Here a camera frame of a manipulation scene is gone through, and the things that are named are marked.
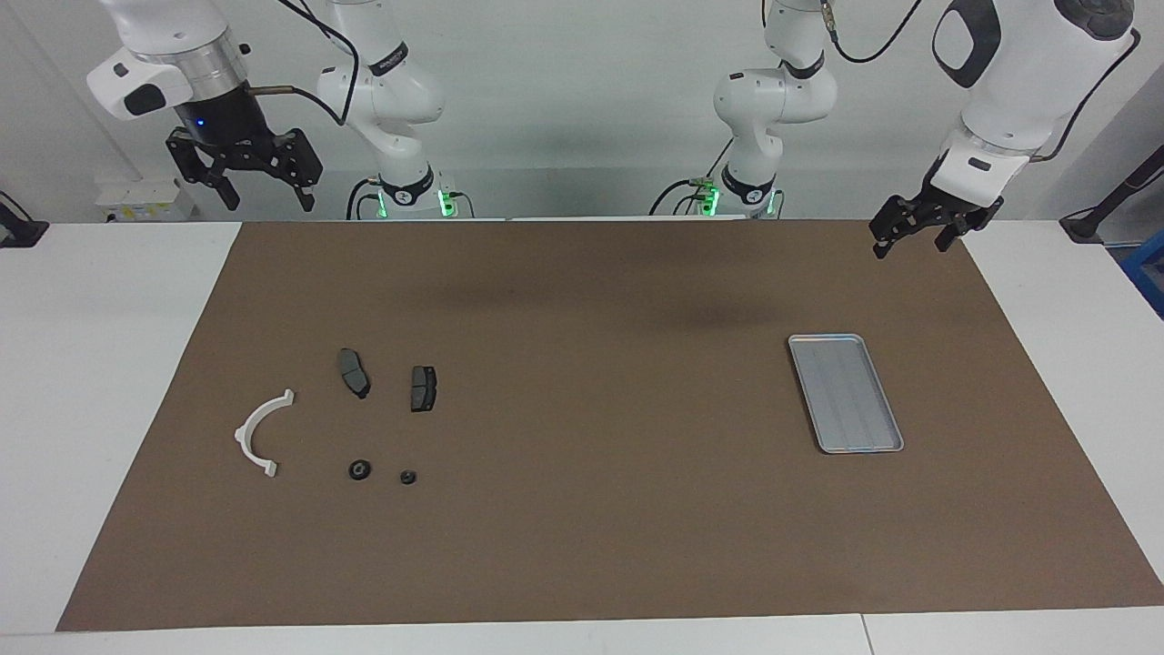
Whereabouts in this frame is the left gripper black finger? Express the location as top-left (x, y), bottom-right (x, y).
top-left (868, 198), bottom-right (921, 261)
top-left (933, 217), bottom-right (981, 255)

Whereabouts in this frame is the black stand foot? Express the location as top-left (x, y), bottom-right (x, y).
top-left (0, 191), bottom-right (48, 248)

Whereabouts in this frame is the white background box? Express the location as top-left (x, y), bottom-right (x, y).
top-left (95, 177), bottom-right (196, 224)

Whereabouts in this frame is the black right base cable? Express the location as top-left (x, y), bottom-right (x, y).
top-left (346, 177), bottom-right (383, 221)

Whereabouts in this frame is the black base cable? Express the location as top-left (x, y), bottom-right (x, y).
top-left (346, 177), bottom-right (383, 221)
top-left (649, 136), bottom-right (736, 217)

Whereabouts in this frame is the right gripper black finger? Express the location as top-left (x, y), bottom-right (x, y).
top-left (273, 130), bottom-right (325, 214)
top-left (186, 155), bottom-right (242, 212)

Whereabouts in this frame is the white curved plastic bracket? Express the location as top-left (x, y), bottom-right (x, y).
top-left (234, 388), bottom-right (296, 479)

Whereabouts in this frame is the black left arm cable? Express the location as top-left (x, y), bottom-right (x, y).
top-left (818, 0), bottom-right (1142, 165)

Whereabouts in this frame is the black left base cable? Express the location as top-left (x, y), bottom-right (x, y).
top-left (649, 136), bottom-right (736, 217)

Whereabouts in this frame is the dark curved brake pad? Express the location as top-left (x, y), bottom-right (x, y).
top-left (337, 348), bottom-right (372, 400)

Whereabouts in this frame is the silver metal tray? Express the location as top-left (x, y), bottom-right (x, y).
top-left (788, 333), bottom-right (905, 455)

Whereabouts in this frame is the blue bin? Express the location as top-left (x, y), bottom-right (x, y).
top-left (1120, 227), bottom-right (1164, 319)

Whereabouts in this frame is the black angled stand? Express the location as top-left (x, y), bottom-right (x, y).
top-left (1059, 146), bottom-right (1164, 245)

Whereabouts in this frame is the brown table mat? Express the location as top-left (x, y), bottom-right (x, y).
top-left (56, 218), bottom-right (1164, 631)

